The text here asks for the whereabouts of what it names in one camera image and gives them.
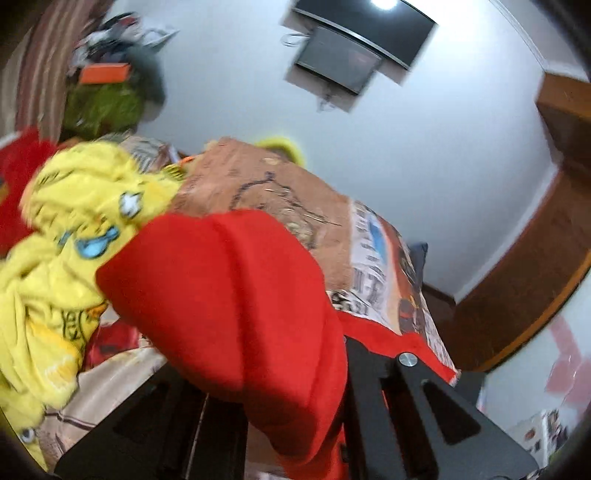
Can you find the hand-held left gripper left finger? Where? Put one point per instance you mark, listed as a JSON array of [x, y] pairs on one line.
[[175, 429]]

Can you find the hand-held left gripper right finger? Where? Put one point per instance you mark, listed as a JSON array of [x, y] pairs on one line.
[[415, 438]]

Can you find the red zip jacket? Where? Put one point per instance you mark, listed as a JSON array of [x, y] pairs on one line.
[[231, 300]]

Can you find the dark blue pillow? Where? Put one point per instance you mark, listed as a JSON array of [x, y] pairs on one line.
[[419, 261]]

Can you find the brown wooden door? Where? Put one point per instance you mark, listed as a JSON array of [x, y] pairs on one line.
[[531, 277]]

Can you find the yellow cartoon blanket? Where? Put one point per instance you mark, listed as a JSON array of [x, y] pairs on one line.
[[69, 207]]

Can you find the printed bed sheet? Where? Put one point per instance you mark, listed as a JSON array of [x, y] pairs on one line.
[[277, 194]]

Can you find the yellow round object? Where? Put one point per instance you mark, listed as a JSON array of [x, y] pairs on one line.
[[286, 146]]

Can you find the red plush cloth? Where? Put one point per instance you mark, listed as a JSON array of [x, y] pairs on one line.
[[23, 161]]

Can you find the green bag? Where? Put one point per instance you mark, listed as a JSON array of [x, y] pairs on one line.
[[104, 110]]

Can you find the grey cloth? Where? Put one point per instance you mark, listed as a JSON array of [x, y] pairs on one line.
[[150, 74]]

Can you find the orange box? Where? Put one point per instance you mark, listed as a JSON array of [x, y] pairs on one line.
[[104, 74]]

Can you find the white paper bag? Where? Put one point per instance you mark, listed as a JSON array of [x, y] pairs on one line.
[[159, 37]]

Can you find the brown striped curtain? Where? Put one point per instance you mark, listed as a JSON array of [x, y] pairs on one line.
[[41, 55]]

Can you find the wall stickers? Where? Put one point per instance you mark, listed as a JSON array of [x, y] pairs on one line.
[[545, 434]]

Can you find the black wall television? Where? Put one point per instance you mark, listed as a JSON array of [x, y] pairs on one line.
[[341, 50]]

